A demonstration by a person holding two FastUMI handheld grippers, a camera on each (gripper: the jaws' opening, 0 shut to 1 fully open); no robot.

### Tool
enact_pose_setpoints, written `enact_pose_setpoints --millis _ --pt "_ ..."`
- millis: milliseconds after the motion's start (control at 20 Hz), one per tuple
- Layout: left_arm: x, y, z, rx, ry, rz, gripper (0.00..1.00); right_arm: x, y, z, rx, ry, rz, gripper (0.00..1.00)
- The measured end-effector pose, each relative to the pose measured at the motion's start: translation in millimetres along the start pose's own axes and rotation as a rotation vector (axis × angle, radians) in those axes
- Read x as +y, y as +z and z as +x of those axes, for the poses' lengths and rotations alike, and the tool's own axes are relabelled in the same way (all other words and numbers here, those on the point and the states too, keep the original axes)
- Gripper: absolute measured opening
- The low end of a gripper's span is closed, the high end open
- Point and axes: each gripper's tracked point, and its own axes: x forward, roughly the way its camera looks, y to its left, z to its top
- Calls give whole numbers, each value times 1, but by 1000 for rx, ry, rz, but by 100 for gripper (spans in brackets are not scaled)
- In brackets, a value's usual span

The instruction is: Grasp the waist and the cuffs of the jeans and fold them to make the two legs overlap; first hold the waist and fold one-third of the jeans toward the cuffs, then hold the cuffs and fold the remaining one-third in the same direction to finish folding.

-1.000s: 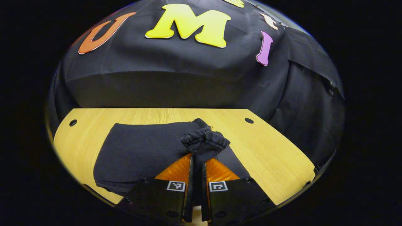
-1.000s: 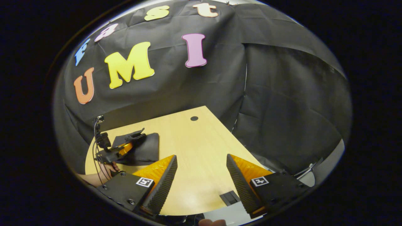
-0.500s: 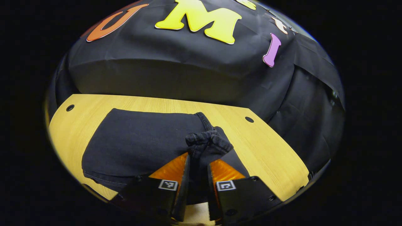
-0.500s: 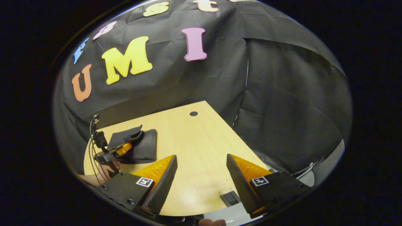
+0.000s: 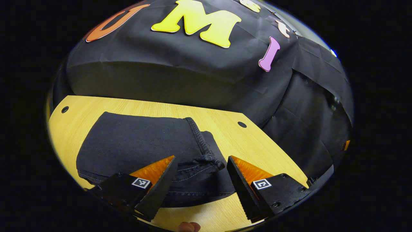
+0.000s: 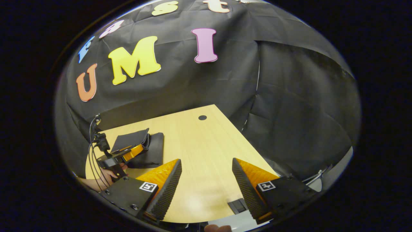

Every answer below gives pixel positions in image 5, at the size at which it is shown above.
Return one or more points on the dark grey jeans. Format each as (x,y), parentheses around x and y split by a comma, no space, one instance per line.
(138,141)

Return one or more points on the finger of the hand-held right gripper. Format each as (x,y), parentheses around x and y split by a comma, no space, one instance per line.
(346,145)

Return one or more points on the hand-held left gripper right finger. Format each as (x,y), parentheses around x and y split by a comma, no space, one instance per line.
(243,193)

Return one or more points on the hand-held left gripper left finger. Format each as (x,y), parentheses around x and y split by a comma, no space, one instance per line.
(161,193)

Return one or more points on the black backdrop cloth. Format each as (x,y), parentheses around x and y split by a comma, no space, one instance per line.
(161,74)

